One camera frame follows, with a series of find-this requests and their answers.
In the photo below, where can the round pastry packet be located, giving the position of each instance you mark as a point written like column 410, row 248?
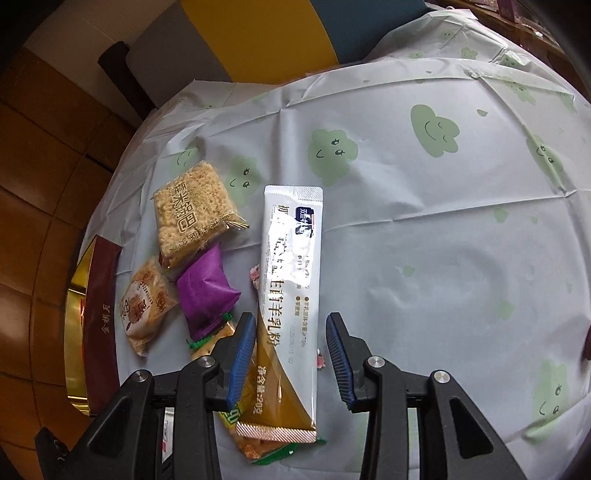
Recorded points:
column 145, row 304

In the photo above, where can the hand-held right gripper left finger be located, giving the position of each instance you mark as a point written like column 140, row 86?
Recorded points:
column 242, row 355

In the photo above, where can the maroon gift box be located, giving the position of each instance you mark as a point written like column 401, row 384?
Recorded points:
column 101, row 323

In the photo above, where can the purple snack packet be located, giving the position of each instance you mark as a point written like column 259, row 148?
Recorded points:
column 205, row 290

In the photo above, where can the pink candy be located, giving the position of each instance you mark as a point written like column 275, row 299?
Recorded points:
column 321, row 360
column 255, row 274

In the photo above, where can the puffed rice cracker packet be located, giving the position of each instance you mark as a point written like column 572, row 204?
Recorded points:
column 189, row 217

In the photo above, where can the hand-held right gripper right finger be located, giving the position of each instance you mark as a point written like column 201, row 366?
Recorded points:
column 339, row 360

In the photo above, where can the green saltine cracker packet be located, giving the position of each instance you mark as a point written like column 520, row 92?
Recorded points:
column 210, row 344

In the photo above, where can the cloud print tablecloth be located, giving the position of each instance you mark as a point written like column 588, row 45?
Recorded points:
column 415, row 230

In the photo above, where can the white stick sachet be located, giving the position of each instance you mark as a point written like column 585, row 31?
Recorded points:
column 286, row 258

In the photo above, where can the grey yellow blue chair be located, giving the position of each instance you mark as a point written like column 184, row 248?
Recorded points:
column 258, row 41

